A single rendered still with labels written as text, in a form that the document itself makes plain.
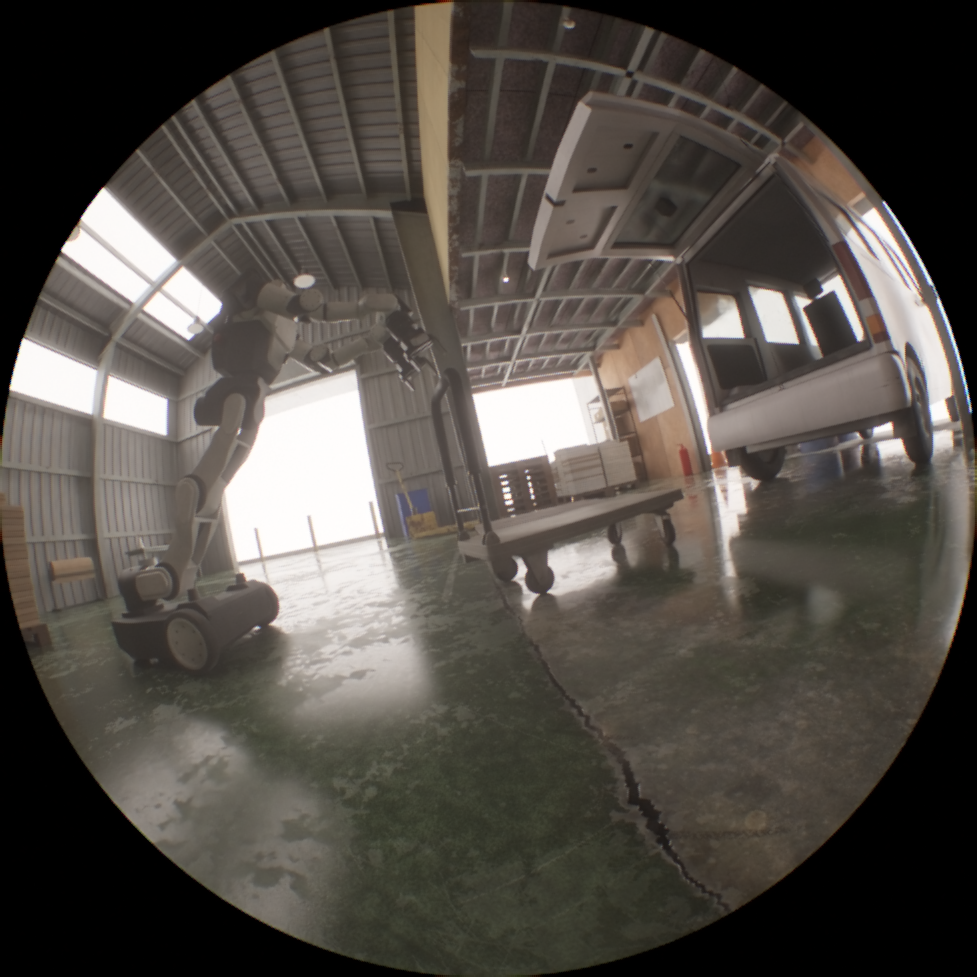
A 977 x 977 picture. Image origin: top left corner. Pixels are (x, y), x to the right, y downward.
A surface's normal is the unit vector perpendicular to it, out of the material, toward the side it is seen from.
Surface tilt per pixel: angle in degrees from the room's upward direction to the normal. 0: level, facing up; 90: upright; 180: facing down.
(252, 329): 100
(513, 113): 180
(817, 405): 90
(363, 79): 159
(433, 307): 90
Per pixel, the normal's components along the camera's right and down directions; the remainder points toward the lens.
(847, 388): -0.97, 0.17
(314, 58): -0.15, 0.99
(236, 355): 0.15, 0.11
